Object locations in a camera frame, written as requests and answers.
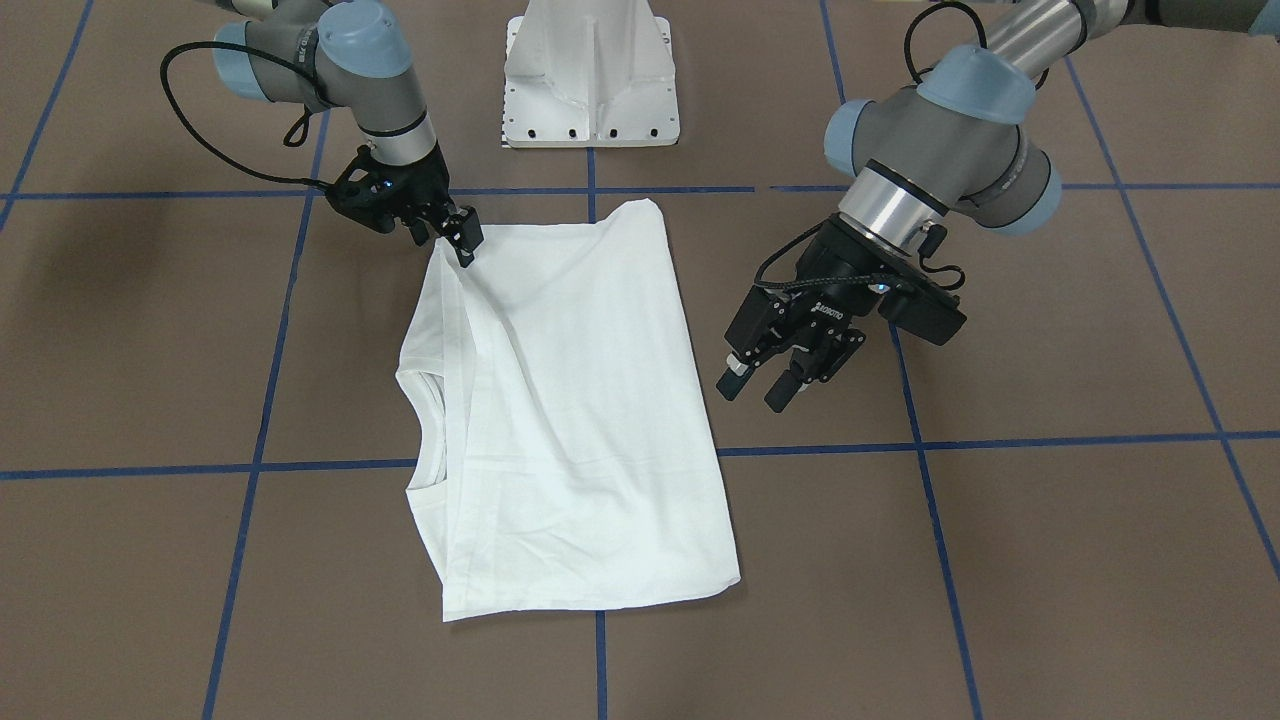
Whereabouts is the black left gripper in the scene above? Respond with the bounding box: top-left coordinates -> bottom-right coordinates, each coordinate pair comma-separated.
716,217 -> 897,413

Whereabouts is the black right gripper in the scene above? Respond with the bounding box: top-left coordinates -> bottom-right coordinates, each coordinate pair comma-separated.
399,150 -> 484,269

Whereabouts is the white long-sleeve printed shirt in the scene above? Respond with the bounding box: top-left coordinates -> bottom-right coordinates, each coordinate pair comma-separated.
396,199 -> 740,623

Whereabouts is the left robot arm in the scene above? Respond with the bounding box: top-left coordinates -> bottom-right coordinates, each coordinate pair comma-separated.
716,1 -> 1277,413

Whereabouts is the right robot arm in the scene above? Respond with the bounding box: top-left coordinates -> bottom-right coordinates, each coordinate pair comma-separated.
214,1 -> 484,266

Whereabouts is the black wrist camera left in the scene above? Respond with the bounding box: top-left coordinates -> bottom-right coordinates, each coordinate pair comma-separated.
877,274 -> 968,346

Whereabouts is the white camera mast with base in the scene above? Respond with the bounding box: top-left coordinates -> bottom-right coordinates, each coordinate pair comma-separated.
500,1 -> 681,149

